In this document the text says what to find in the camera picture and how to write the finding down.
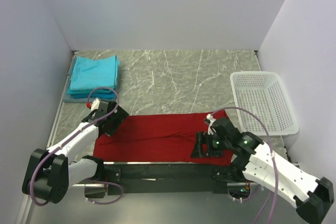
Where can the white plastic perforated basket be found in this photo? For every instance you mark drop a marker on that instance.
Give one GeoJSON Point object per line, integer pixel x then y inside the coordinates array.
{"type": "Point", "coordinates": [263, 94]}

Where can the teal folded t shirt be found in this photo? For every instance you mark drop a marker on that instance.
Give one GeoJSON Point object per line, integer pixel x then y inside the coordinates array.
{"type": "Point", "coordinates": [83, 94]}

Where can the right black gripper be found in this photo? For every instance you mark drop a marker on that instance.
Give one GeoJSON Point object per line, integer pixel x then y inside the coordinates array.
{"type": "Point", "coordinates": [201, 137]}

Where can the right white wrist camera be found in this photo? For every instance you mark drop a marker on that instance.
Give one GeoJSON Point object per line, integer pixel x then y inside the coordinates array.
{"type": "Point", "coordinates": [209, 120]}

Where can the red t shirt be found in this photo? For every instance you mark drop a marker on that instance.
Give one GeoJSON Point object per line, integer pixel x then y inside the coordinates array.
{"type": "Point", "coordinates": [162, 137]}

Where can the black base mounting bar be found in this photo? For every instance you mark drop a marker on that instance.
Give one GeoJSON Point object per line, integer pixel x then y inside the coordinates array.
{"type": "Point", "coordinates": [136, 178]}

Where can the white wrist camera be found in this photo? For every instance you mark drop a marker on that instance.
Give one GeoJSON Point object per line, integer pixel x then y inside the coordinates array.
{"type": "Point", "coordinates": [209, 120]}
{"type": "Point", "coordinates": [94, 104]}

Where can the light blue folded t shirt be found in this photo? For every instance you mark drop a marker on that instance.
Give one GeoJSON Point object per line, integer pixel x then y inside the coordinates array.
{"type": "Point", "coordinates": [112, 66]}

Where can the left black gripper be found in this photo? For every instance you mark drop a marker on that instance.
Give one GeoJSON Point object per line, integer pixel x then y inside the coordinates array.
{"type": "Point", "coordinates": [119, 115]}

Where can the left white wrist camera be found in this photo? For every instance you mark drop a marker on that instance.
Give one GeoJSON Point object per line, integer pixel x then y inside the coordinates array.
{"type": "Point", "coordinates": [94, 104]}

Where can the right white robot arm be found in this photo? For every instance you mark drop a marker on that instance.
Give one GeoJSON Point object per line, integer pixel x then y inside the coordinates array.
{"type": "Point", "coordinates": [312, 197]}

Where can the aluminium frame rail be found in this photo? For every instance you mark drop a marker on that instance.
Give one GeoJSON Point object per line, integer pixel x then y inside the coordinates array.
{"type": "Point", "coordinates": [262, 103]}

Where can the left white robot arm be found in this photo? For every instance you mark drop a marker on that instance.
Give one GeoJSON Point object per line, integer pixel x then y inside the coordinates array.
{"type": "Point", "coordinates": [51, 172]}

